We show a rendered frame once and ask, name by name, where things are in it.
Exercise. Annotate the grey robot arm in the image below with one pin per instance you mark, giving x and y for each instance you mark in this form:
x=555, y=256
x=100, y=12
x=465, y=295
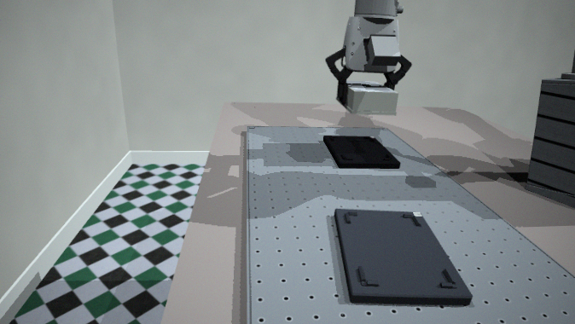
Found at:
x=383, y=49

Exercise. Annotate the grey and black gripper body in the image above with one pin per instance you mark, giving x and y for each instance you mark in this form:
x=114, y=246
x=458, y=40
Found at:
x=359, y=60

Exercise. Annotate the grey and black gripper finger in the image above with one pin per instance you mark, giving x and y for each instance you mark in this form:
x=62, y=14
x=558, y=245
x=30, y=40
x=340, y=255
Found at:
x=391, y=79
x=342, y=84

